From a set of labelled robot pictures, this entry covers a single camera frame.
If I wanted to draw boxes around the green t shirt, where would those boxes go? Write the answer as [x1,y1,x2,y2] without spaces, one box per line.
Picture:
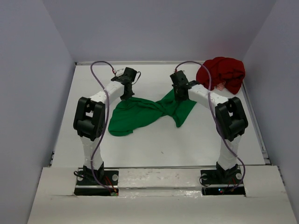
[108,90,196,137]

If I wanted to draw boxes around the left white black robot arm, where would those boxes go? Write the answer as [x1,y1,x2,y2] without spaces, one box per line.
[73,67,141,188]

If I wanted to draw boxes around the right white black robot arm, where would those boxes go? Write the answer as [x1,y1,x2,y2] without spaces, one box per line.
[170,70,248,187]

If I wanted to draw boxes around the red t shirt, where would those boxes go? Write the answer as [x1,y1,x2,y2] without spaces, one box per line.
[196,57,246,94]

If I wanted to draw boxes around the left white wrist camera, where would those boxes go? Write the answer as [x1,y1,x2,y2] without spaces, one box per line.
[113,68,125,79]

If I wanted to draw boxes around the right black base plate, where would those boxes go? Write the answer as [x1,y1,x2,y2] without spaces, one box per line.
[199,169,246,196]

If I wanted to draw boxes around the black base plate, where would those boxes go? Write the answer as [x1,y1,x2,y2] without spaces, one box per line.
[74,169,119,196]
[199,169,246,196]

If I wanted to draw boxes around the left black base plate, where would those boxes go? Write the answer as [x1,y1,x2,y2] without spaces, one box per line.
[74,169,119,196]

